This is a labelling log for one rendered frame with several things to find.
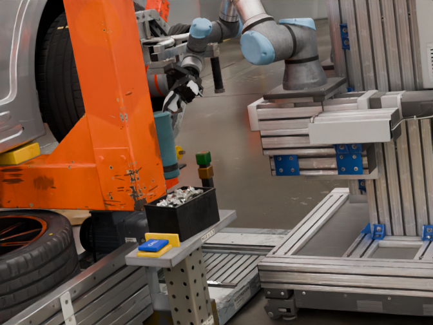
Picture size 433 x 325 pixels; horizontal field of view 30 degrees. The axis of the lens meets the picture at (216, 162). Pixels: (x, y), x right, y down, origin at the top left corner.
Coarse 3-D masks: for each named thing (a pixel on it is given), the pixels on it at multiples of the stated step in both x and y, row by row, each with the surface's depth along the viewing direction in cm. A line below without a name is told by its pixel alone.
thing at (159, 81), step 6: (150, 78) 316; (156, 78) 315; (162, 78) 314; (150, 84) 317; (156, 84) 316; (162, 84) 314; (150, 90) 319; (156, 90) 317; (162, 90) 316; (168, 90) 316; (150, 96) 322; (156, 96) 322; (162, 96) 321
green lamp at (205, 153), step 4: (200, 152) 273; (204, 152) 272; (208, 152) 272; (196, 156) 272; (200, 156) 271; (204, 156) 270; (208, 156) 272; (196, 160) 273; (200, 160) 272; (204, 160) 271; (208, 160) 272; (200, 164) 272; (204, 164) 272
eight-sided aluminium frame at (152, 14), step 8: (136, 16) 316; (144, 16) 321; (152, 16) 325; (152, 24) 333; (160, 24) 330; (160, 32) 339; (176, 56) 343; (184, 104) 346; (176, 120) 340; (176, 128) 339; (176, 136) 339
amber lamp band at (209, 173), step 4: (200, 168) 273; (204, 168) 272; (208, 168) 272; (212, 168) 274; (200, 172) 273; (204, 172) 272; (208, 172) 272; (212, 172) 274; (200, 176) 274; (204, 176) 273; (208, 176) 272; (212, 176) 274
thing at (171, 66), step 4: (168, 64) 284; (172, 64) 283; (176, 64) 285; (164, 68) 284; (168, 68) 283; (172, 68) 283; (176, 68) 284; (180, 68) 287; (184, 68) 289; (164, 72) 284; (168, 72) 284; (172, 72) 284; (176, 72) 286; (180, 72) 287; (184, 72) 288; (188, 72) 290; (172, 76) 288; (176, 76) 288; (180, 76) 289
